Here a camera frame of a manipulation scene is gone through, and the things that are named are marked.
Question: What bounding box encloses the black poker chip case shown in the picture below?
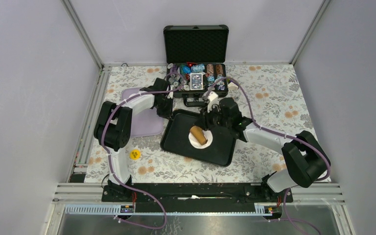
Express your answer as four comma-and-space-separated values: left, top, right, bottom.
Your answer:
163, 24, 229, 107

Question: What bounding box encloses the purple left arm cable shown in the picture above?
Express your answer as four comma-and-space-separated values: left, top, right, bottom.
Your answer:
100, 65, 188, 231

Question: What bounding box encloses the yellow round token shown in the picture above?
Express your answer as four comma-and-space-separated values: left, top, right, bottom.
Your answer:
129, 149, 141, 160

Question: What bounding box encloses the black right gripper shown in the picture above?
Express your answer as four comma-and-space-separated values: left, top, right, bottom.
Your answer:
194, 102, 231, 132

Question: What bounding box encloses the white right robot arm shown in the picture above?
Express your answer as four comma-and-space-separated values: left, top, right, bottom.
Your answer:
194, 98, 330, 202

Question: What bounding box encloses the purple plastic tray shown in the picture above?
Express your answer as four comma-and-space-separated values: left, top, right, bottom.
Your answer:
125, 94, 163, 138

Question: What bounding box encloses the black baking tray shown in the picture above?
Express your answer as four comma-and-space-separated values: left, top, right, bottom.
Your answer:
160, 109, 236, 166

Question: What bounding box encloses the blue playing card deck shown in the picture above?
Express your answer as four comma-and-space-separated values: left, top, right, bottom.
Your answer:
189, 73, 204, 91

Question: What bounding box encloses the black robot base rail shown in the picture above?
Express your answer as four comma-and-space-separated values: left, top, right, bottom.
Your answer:
101, 183, 293, 203

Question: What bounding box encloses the white dough disc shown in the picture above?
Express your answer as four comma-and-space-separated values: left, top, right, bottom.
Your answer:
188, 130, 213, 149

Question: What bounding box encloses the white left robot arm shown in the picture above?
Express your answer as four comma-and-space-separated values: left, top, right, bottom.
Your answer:
94, 78, 182, 201

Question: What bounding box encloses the wooden rolling pin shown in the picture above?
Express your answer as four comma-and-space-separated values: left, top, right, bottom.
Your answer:
190, 126, 208, 145

